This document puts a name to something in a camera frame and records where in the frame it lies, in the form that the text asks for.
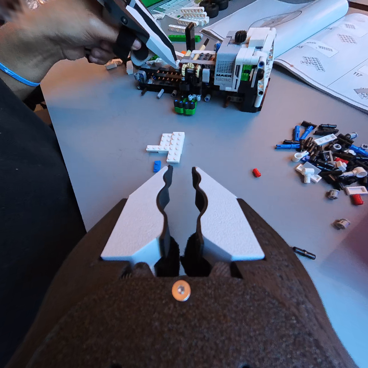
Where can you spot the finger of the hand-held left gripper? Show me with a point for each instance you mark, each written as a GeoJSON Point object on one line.
{"type": "Point", "coordinates": [155, 43]}
{"type": "Point", "coordinates": [152, 24]}

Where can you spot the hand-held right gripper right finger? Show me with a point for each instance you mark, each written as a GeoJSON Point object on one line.
{"type": "Point", "coordinates": [227, 227]}

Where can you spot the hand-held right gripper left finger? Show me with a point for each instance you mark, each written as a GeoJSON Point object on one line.
{"type": "Point", "coordinates": [135, 227]}

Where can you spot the lego truck model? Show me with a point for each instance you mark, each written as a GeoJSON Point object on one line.
{"type": "Point", "coordinates": [230, 69]}

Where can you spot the white lego plate assembly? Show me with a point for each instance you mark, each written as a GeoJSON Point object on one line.
{"type": "Point", "coordinates": [172, 146]}

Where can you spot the person's left forearm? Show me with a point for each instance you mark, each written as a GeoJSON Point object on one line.
{"type": "Point", "coordinates": [14, 89]}

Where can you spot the green lego panel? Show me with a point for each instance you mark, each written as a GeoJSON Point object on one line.
{"type": "Point", "coordinates": [149, 3]}

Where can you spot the green lego beam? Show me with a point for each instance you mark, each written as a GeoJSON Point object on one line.
{"type": "Point", "coordinates": [181, 38]}

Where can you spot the white curved lego piece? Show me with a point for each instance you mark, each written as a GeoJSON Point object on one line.
{"type": "Point", "coordinates": [130, 68]}

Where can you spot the small white lego piece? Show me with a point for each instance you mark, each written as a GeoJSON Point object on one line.
{"type": "Point", "coordinates": [111, 64]}

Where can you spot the black lego wheel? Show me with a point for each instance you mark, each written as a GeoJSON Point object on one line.
{"type": "Point", "coordinates": [212, 10]}
{"type": "Point", "coordinates": [222, 3]}

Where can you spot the small red lego piece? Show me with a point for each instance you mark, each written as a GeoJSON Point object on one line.
{"type": "Point", "coordinates": [256, 172]}
{"type": "Point", "coordinates": [357, 199]}

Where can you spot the small blue lego piece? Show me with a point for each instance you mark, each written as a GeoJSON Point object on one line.
{"type": "Point", "coordinates": [157, 166]}

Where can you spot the green and black lego assembly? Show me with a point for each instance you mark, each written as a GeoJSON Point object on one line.
{"type": "Point", "coordinates": [185, 105]}

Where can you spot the small black lego pin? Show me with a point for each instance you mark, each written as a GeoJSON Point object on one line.
{"type": "Point", "coordinates": [304, 253]}

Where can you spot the grey round lego bush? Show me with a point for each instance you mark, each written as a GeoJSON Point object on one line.
{"type": "Point", "coordinates": [333, 194]}

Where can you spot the small round lego connector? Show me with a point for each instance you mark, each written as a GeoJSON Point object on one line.
{"type": "Point", "coordinates": [341, 223]}

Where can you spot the pile of small lego pieces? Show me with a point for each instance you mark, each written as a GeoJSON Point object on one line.
{"type": "Point", "coordinates": [330, 161]}

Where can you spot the person's left hand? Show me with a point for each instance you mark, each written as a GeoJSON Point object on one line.
{"type": "Point", "coordinates": [57, 31]}

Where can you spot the sticker sheet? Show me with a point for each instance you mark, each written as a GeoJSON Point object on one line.
{"type": "Point", "coordinates": [169, 6]}

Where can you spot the blue wristband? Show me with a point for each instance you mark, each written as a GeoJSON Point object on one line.
{"type": "Point", "coordinates": [17, 76]}

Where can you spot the open instruction booklet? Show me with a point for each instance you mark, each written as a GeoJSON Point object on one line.
{"type": "Point", "coordinates": [316, 43]}

